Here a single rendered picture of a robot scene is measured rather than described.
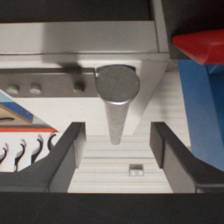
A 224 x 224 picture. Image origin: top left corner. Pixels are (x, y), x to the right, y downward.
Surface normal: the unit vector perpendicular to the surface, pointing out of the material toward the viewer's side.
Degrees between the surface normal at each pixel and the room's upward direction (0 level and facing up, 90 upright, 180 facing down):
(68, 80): 0
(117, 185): 90
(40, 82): 0
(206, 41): 77
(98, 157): 90
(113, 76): 89
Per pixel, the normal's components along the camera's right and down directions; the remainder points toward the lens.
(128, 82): -0.02, -0.32
